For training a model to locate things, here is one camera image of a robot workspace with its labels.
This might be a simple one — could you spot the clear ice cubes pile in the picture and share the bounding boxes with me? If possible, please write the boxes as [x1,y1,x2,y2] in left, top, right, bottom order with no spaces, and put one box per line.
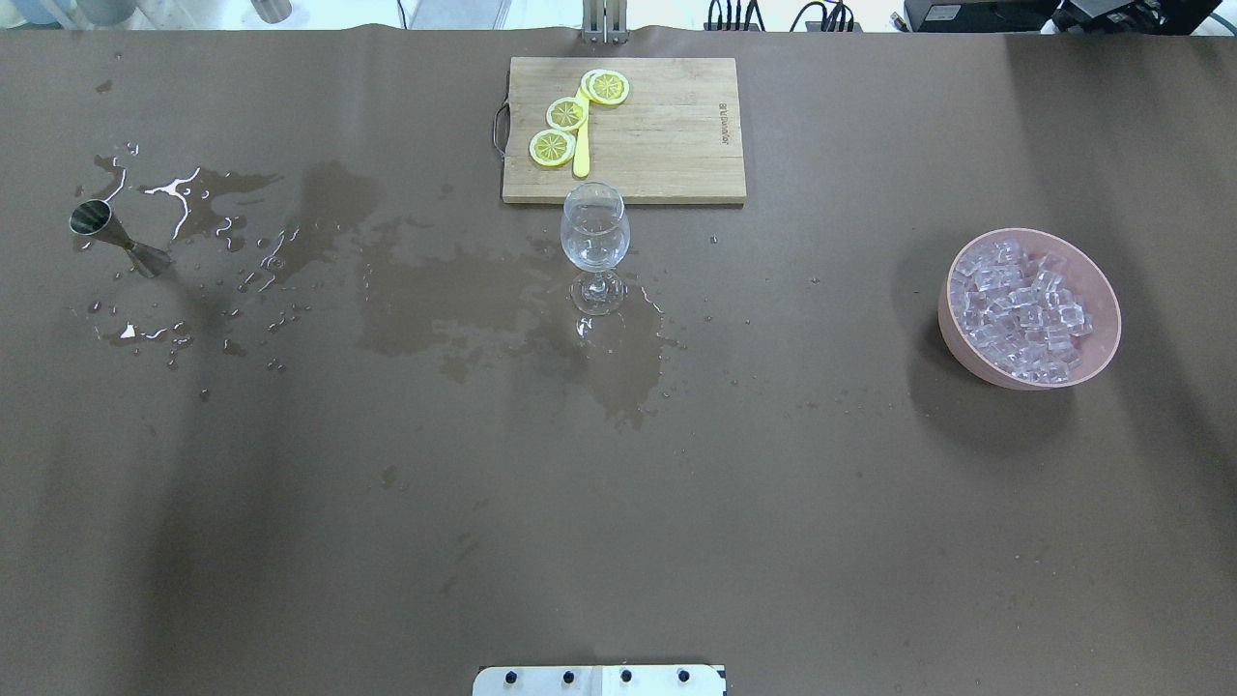
[946,241,1094,384]

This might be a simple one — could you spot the clear wine glass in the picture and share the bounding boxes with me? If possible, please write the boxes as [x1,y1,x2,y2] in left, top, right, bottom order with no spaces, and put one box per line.
[562,182,631,316]

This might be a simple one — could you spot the pink bowl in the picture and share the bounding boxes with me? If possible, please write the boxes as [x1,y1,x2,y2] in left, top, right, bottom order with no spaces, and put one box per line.
[936,227,1122,391]

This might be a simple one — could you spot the lemon slice middle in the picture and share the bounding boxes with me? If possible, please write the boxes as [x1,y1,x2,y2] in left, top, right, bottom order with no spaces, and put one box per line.
[546,96,590,132]

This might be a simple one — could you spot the lemon slice near handle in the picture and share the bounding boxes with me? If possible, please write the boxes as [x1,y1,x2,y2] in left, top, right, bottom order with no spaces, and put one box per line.
[529,129,576,167]

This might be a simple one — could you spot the lemon slice far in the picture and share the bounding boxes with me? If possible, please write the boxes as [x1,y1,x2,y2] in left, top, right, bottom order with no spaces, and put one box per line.
[580,68,631,106]

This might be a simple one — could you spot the aluminium frame post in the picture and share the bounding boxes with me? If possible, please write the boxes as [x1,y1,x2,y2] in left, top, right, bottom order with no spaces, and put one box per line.
[580,0,630,45]

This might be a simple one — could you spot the bamboo cutting board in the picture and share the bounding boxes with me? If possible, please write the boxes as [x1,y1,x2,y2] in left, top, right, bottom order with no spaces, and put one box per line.
[501,57,747,204]

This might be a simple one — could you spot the steel double jigger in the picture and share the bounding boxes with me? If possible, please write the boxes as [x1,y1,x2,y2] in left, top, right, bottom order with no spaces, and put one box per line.
[68,199,174,278]

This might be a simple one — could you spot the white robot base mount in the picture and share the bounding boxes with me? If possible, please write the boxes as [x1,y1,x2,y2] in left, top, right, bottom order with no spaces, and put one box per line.
[473,661,729,695]

